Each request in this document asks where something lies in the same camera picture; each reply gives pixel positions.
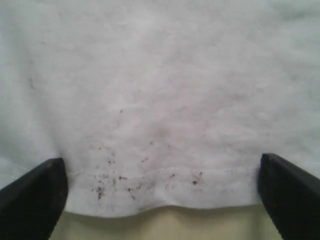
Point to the white t-shirt red lettering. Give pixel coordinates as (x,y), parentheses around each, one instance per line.
(158,102)

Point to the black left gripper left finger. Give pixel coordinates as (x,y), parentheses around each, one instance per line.
(31,206)

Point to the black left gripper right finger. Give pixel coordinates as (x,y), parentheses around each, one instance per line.
(291,197)

